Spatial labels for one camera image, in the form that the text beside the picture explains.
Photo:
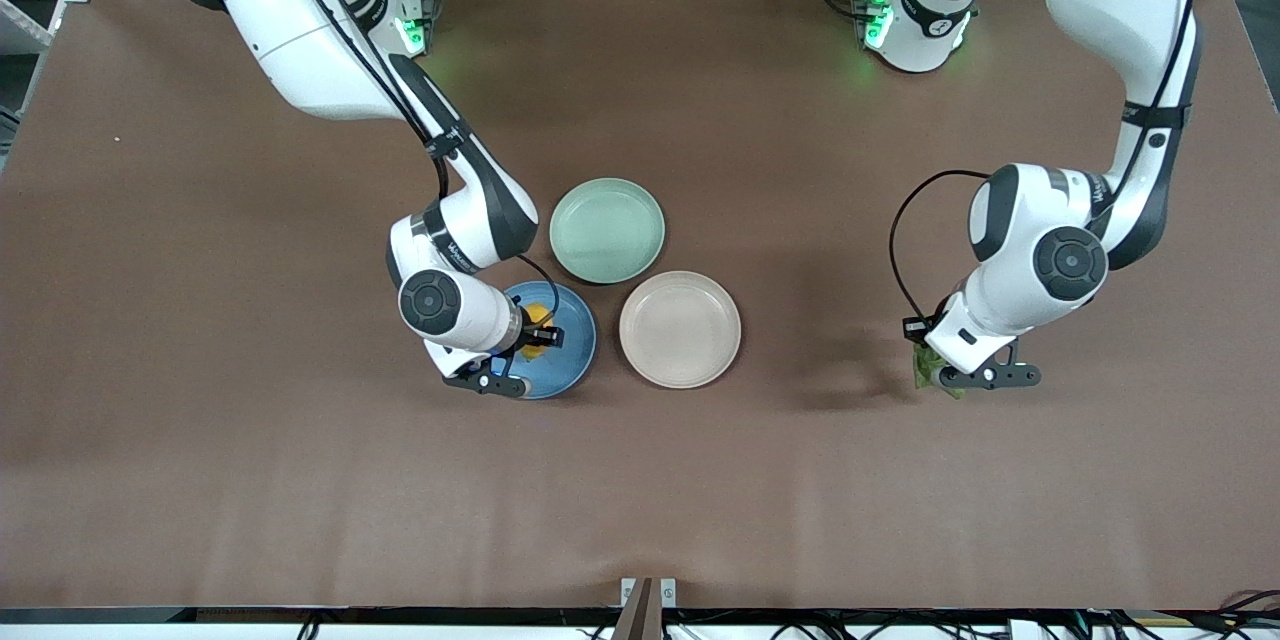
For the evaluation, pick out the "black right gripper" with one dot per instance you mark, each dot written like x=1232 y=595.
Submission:
x=534 y=333

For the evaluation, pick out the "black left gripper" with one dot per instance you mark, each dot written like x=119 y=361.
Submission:
x=916 y=328

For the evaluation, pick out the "yellow lemon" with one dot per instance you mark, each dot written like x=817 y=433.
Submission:
x=540 y=313

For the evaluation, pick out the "green lettuce leaf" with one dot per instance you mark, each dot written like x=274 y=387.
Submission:
x=925 y=365

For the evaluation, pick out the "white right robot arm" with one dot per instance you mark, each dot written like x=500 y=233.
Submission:
x=300 y=30

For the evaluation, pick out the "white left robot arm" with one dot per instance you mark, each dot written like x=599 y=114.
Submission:
x=1110 y=0

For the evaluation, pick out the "blue round plate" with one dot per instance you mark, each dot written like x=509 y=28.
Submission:
x=570 y=360

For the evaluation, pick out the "green round plate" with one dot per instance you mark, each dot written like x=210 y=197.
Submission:
x=607 y=231

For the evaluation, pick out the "beige round plate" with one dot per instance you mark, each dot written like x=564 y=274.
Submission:
x=680 y=330

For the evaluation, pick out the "brown table cover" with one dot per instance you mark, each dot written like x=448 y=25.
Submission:
x=640 y=480

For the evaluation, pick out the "black table edge trim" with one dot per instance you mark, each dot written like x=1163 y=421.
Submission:
x=150 y=614

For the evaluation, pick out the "white metal mounting bracket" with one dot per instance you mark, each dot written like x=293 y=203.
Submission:
x=627 y=592

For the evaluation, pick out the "grey camera mast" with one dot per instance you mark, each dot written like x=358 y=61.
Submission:
x=640 y=620

